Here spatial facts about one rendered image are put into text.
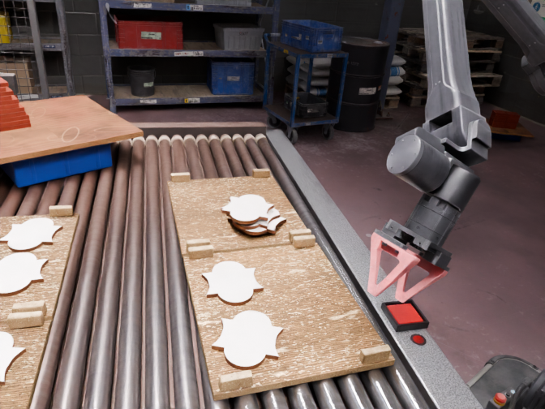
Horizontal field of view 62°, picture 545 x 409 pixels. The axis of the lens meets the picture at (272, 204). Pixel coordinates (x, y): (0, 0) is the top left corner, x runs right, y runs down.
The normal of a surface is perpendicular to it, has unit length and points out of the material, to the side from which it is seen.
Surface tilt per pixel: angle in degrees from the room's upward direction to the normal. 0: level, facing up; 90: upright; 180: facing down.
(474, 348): 1
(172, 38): 90
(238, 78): 90
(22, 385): 0
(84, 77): 90
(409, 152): 60
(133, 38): 90
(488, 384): 0
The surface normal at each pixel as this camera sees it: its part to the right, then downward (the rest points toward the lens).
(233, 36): 0.43, 0.55
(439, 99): -0.85, -0.22
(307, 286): 0.07, -0.88
